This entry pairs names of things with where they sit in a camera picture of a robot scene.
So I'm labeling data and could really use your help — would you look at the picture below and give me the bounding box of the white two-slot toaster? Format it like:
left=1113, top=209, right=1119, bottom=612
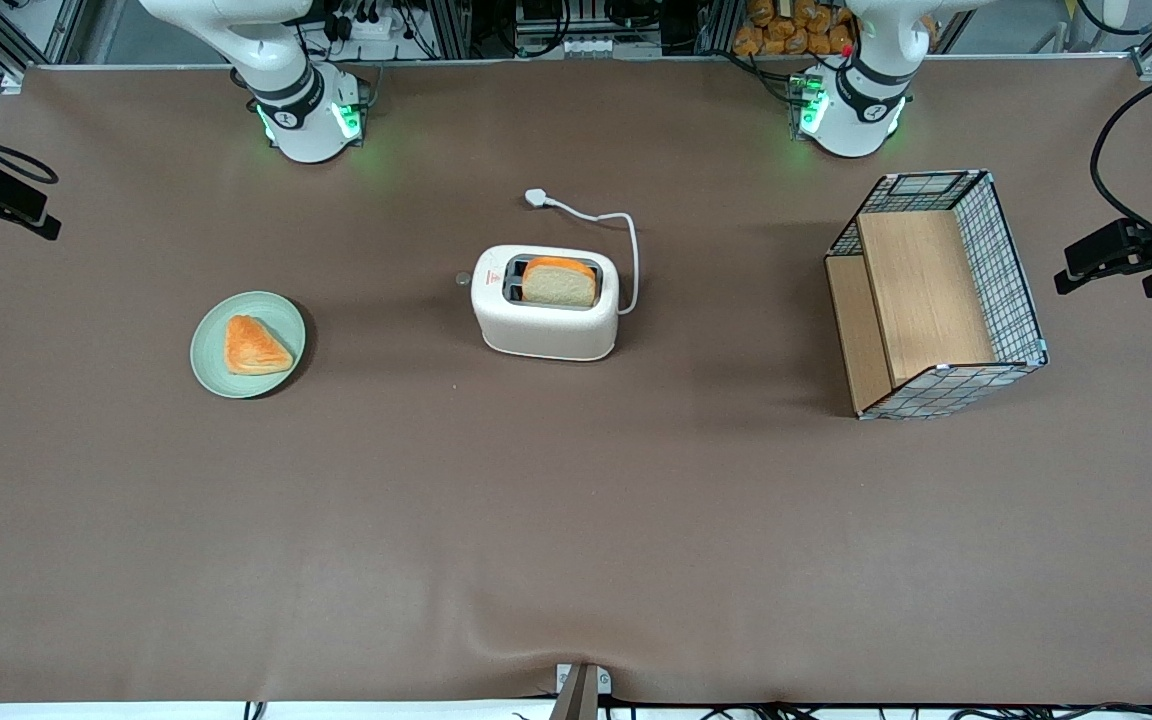
left=454, top=244, right=622, bottom=363

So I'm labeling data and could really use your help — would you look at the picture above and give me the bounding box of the pale green round plate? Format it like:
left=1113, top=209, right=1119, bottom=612
left=190, top=291, right=308, bottom=400

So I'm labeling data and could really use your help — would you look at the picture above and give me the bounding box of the triangular toasted bread piece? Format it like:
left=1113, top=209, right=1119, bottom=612
left=224, top=315, right=295, bottom=377

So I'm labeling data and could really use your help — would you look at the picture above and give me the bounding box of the bag of orange bread rolls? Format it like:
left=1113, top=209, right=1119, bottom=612
left=733, top=0, right=859, bottom=58

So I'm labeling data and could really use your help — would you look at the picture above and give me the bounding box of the white power strip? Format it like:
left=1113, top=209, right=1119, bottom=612
left=321, top=0, right=399, bottom=43

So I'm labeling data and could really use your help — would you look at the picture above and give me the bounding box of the bread slice with orange crust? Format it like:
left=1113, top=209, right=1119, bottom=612
left=521, top=256, right=599, bottom=309

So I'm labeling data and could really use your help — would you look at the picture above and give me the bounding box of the wire basket with wooden shelves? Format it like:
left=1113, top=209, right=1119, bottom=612
left=824, top=169, right=1050, bottom=421

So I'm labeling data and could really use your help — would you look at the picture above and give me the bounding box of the white toaster power cord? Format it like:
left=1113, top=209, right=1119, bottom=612
left=524, top=188, right=642, bottom=317

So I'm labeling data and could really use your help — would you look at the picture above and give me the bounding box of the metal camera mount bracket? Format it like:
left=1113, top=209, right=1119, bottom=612
left=548, top=662, right=614, bottom=720

